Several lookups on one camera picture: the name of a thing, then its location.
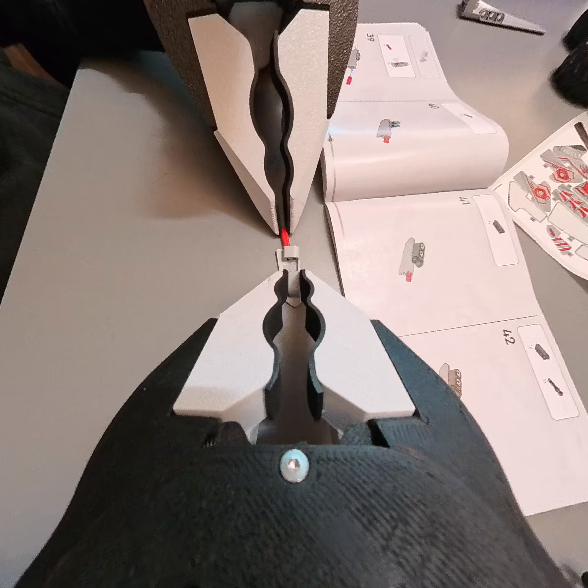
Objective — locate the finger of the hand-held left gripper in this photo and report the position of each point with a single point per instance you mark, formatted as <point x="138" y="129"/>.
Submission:
<point x="225" y="92"/>
<point x="310" y="92"/>

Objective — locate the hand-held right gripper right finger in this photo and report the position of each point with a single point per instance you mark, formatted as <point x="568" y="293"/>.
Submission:
<point x="363" y="367"/>

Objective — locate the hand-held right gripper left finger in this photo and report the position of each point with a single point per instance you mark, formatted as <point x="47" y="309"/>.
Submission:
<point x="225" y="367"/>

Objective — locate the long grey toy piece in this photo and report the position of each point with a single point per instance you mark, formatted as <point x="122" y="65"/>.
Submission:
<point x="289" y="262"/>

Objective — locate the red toy pin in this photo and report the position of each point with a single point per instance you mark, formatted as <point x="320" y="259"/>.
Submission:
<point x="285" y="238"/>

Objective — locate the grey desk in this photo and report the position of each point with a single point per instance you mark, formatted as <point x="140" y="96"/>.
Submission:
<point x="138" y="229"/>

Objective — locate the white instruction booklet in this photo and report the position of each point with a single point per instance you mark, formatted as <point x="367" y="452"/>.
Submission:
<point x="413" y="229"/>

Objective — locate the person's black clothing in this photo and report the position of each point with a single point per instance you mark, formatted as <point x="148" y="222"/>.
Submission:
<point x="27" y="138"/>

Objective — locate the grey pointed toy panel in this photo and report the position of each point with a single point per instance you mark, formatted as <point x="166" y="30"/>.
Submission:
<point x="496" y="17"/>

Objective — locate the toy sticker sheet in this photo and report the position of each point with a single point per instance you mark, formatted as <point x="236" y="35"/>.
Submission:
<point x="551" y="193"/>

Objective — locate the black toy tyre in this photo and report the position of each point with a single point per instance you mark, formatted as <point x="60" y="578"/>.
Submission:
<point x="579" y="32"/>
<point x="572" y="78"/>

